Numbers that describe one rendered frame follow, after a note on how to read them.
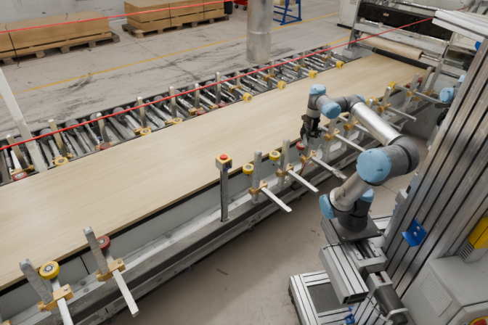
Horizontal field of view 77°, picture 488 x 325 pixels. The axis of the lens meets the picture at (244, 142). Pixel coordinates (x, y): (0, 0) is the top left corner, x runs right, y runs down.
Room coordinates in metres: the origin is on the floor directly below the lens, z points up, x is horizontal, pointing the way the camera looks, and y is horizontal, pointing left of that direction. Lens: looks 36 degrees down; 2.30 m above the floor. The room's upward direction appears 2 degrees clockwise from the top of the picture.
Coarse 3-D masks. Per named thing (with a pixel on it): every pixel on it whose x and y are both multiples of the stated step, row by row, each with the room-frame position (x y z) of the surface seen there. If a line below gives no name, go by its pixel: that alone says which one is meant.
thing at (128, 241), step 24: (264, 168) 1.82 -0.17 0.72; (336, 168) 2.52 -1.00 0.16; (216, 192) 1.53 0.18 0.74; (168, 216) 1.30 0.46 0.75; (192, 216) 1.40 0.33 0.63; (264, 216) 1.86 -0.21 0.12; (120, 240) 1.10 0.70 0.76; (144, 240) 1.18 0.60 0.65; (216, 240) 1.55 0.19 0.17; (72, 264) 0.93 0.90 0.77; (96, 264) 1.00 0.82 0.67; (24, 288) 0.79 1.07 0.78; (144, 288) 1.13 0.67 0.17; (120, 312) 1.02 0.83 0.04
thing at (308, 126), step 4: (308, 116) 1.31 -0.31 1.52; (312, 120) 1.29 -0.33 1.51; (316, 120) 1.29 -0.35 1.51; (304, 124) 1.34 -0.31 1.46; (308, 124) 1.34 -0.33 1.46; (312, 124) 1.29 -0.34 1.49; (316, 124) 1.29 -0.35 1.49; (304, 128) 1.33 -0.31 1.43; (308, 128) 1.30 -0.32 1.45; (312, 128) 1.28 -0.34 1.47; (316, 128) 1.29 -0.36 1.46; (320, 128) 1.30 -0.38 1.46; (308, 132) 1.28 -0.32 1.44; (312, 132) 1.30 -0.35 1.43; (316, 132) 1.29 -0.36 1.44; (320, 132) 1.29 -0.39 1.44; (308, 136) 1.30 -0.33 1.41; (312, 136) 1.29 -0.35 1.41; (316, 136) 1.29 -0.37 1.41
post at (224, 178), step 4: (220, 172) 1.32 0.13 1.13; (224, 172) 1.31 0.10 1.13; (220, 176) 1.32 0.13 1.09; (224, 176) 1.31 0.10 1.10; (220, 180) 1.33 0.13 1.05; (224, 180) 1.31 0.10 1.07; (220, 184) 1.33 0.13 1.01; (224, 184) 1.31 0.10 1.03; (220, 188) 1.33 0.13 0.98; (224, 188) 1.31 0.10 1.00; (220, 192) 1.33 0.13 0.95; (224, 192) 1.31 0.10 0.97; (220, 196) 1.33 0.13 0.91; (224, 196) 1.31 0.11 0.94; (224, 200) 1.31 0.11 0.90; (224, 204) 1.31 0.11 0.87; (224, 208) 1.31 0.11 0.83; (224, 212) 1.31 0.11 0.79; (220, 216) 1.33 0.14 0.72; (224, 216) 1.31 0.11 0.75; (224, 220) 1.31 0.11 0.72; (228, 220) 1.32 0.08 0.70
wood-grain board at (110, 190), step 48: (288, 96) 2.70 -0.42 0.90; (336, 96) 2.74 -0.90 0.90; (144, 144) 1.85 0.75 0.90; (192, 144) 1.87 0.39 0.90; (240, 144) 1.89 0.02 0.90; (0, 192) 1.31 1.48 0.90; (48, 192) 1.32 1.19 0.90; (96, 192) 1.34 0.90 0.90; (144, 192) 1.35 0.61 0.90; (192, 192) 1.38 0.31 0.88; (0, 240) 0.97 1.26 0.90; (48, 240) 0.98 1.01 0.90; (0, 288) 0.73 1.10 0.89
